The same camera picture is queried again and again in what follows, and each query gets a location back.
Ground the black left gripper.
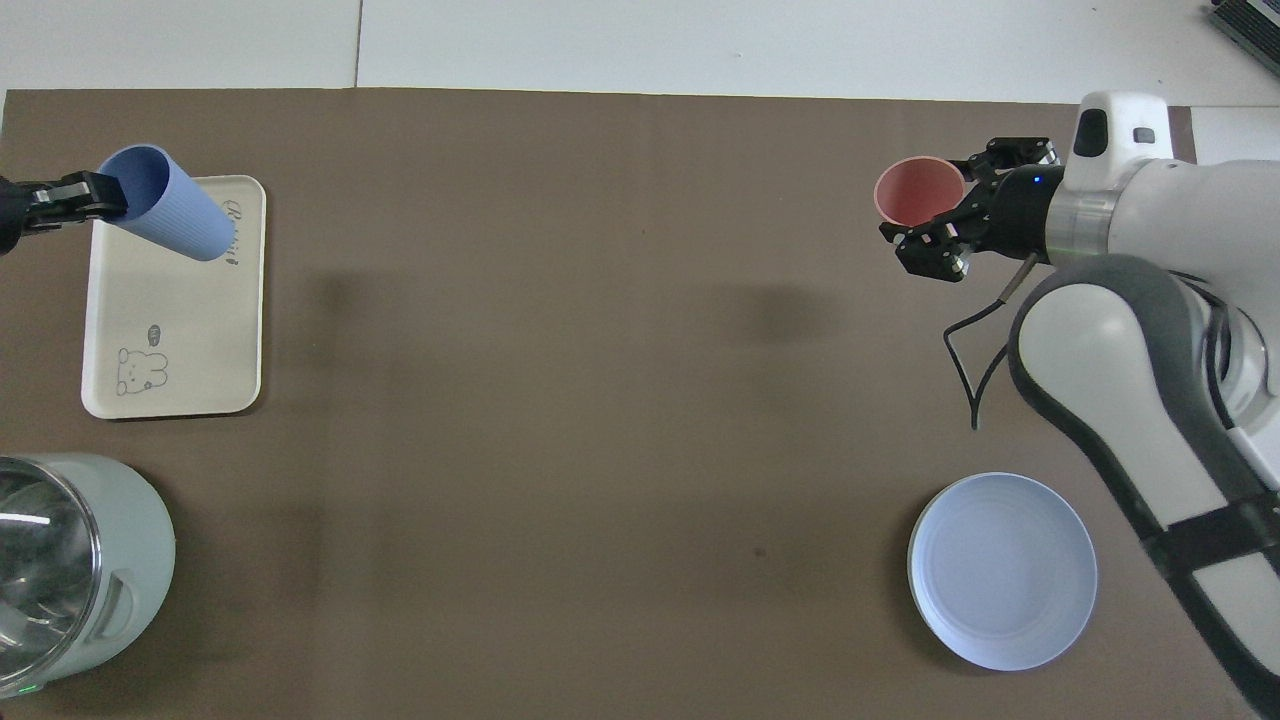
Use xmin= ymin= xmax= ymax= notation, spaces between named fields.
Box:
xmin=0 ymin=171 xmax=129 ymax=256

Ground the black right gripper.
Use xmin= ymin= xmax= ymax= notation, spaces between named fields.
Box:
xmin=880 ymin=137 xmax=1063 ymax=283

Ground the pink cup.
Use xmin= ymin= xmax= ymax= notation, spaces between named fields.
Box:
xmin=874 ymin=156 xmax=968 ymax=228

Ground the blue ribbed cup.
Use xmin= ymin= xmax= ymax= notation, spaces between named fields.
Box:
xmin=98 ymin=145 xmax=234 ymax=263

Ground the cream tray with rabbit print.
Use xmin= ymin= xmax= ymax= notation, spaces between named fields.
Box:
xmin=81 ymin=175 xmax=267 ymax=419

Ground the grey ribbed device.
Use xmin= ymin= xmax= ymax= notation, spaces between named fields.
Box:
xmin=1205 ymin=0 xmax=1280 ymax=49

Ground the mint green electric pot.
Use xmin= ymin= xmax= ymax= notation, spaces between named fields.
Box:
xmin=0 ymin=453 xmax=177 ymax=698

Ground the pale blue plate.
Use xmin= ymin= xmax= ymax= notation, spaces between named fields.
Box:
xmin=907 ymin=472 xmax=1099 ymax=672

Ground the brown paper table mat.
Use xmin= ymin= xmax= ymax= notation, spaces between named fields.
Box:
xmin=0 ymin=88 xmax=1259 ymax=720

